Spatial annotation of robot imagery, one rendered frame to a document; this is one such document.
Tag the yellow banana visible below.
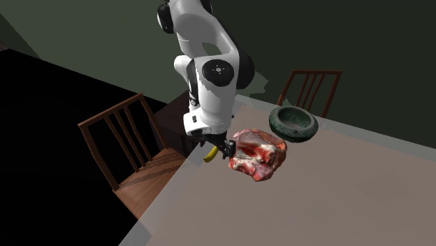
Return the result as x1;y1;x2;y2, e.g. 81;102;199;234
203;146;220;164

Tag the red raw meat chunk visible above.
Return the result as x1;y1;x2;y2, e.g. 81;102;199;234
227;128;289;183

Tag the dark brown robot stand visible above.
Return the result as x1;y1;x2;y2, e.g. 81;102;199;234
152;89;203;158

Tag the dark green stone bowl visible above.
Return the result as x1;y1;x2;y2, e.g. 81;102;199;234
268;105;320;143

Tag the brown wooden chair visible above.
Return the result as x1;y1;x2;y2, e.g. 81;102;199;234
77;92;192;219
276;69;343;120

